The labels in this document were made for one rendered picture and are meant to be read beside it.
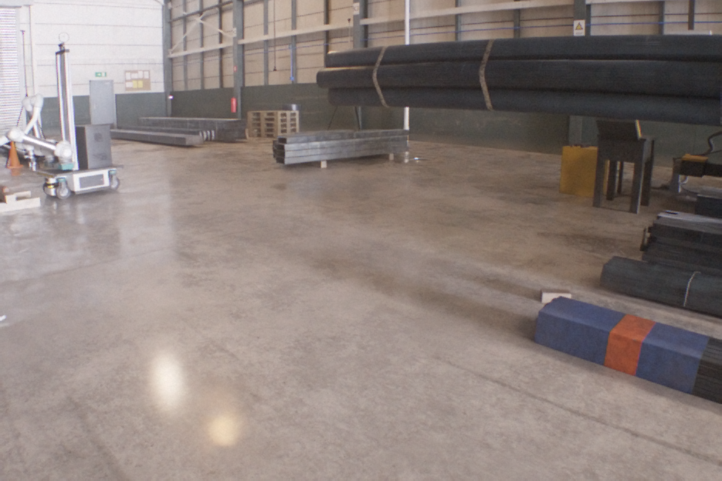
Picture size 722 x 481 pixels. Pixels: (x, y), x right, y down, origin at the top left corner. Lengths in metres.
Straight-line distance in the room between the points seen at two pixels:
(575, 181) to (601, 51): 3.55
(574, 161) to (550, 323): 3.98
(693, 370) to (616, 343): 0.32
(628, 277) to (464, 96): 1.44
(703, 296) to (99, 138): 6.22
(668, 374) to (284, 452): 1.50
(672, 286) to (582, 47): 1.39
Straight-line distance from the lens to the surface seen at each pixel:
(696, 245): 3.19
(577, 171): 6.13
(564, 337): 2.33
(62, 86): 6.80
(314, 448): 1.70
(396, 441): 1.73
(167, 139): 12.64
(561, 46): 2.83
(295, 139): 7.53
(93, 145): 6.56
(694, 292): 3.02
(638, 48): 2.70
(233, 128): 12.50
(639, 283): 3.06
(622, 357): 2.27
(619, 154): 5.45
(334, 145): 7.98
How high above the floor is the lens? 1.09
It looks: 13 degrees down
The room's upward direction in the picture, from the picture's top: straight up
